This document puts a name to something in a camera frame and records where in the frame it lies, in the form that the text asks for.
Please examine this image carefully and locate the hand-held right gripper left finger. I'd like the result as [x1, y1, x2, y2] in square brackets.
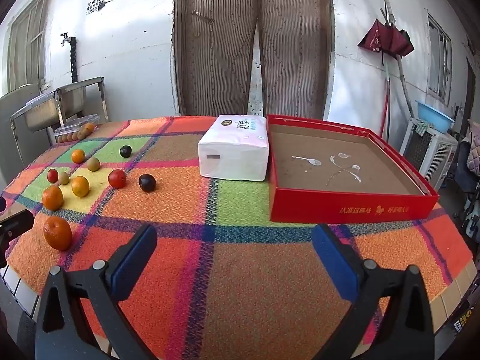
[35, 223, 158, 360]

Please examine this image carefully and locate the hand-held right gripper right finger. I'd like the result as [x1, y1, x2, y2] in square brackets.
[312, 223, 436, 360]

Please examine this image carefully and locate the large orange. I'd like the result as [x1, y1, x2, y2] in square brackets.
[43, 215, 73, 251]

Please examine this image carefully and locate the red cardboard box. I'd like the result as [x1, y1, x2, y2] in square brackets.
[265, 114, 440, 224]

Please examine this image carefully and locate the small yellowish orange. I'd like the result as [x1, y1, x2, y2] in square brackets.
[71, 176, 90, 198]

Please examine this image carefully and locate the colourful plaid blanket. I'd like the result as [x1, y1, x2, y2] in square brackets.
[0, 115, 474, 360]

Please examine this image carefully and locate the clear plastic clamshell container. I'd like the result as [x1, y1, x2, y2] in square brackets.
[53, 114, 101, 144]

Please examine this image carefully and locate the white tissue pack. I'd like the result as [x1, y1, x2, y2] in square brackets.
[197, 114, 271, 182]

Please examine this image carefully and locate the white air conditioner unit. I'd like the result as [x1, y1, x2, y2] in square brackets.
[398, 118, 459, 192]

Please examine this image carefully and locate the parked scooter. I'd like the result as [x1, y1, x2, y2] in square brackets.
[446, 135, 480, 241]

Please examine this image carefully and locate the white framed window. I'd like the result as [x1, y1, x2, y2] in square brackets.
[7, 0, 57, 94]
[427, 7, 454, 104]

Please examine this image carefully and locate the blue plastic basin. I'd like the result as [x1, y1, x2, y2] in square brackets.
[415, 100, 455, 134]

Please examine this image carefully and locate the pink quilted cover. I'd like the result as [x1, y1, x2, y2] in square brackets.
[467, 118, 480, 158]

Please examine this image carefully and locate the brown door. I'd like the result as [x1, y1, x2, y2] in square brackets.
[465, 58, 480, 121]

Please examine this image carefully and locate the brown quilted door curtain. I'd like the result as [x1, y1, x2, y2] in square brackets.
[173, 0, 335, 121]

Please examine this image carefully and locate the red folded umbrella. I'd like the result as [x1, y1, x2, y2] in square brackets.
[357, 18, 415, 58]

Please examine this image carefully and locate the black hose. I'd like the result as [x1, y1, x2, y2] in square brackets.
[69, 37, 79, 83]

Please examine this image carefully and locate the red mop handle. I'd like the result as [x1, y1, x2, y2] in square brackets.
[379, 64, 392, 139]

